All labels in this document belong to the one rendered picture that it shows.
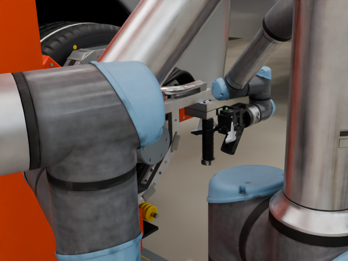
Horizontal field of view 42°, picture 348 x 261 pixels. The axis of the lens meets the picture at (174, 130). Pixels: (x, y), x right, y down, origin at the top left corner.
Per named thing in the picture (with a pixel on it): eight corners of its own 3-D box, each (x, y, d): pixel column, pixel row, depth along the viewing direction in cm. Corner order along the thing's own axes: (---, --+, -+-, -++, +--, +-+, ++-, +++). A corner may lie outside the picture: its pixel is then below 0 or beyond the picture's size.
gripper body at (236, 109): (213, 109, 147) (234, 101, 155) (213, 134, 150) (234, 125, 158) (233, 113, 142) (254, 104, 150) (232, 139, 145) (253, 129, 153)
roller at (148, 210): (109, 196, 182) (108, 183, 180) (163, 220, 163) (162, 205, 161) (98, 201, 178) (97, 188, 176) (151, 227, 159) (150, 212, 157)
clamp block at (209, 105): (193, 111, 146) (193, 95, 144) (216, 116, 140) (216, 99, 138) (183, 115, 142) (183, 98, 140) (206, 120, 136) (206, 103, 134)
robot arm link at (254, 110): (241, 122, 161) (261, 127, 156) (234, 125, 158) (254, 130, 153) (242, 102, 159) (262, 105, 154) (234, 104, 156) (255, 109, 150)
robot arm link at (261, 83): (250, 71, 150) (249, 103, 153) (276, 67, 155) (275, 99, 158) (236, 68, 156) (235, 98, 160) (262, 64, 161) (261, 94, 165)
